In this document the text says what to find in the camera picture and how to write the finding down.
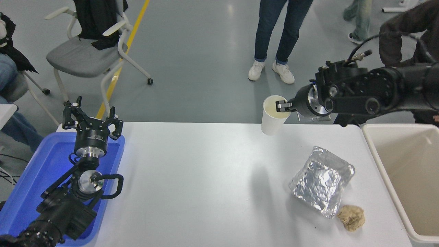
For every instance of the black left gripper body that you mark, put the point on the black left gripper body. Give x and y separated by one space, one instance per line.
92 135

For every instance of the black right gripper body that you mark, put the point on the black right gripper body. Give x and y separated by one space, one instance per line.
301 103

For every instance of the white paper cup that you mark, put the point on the white paper cup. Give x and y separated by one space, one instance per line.
271 123

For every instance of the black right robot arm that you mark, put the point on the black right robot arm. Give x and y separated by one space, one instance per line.
384 89

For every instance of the grey white office chair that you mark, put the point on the grey white office chair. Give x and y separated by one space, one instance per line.
79 58

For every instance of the blue plastic tray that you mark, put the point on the blue plastic tray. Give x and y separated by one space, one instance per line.
41 164

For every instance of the grey chair with casters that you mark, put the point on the grey chair with casters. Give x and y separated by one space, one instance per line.
19 87

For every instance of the small white side table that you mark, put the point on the small white side table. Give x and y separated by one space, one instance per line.
7 115

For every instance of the person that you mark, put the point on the person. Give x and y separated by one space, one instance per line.
360 17
271 31
13 58
394 34

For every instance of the crumpled silver foil tray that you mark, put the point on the crumpled silver foil tray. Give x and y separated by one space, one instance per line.
319 185

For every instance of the black jacket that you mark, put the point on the black jacket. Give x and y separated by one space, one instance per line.
96 24

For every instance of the large pale plastic bin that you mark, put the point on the large pale plastic bin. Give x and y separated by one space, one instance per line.
404 164

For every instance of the crumpled tan paper ball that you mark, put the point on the crumpled tan paper ball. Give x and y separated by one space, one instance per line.
351 218

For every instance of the white stand base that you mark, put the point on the white stand base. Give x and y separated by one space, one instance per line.
401 7

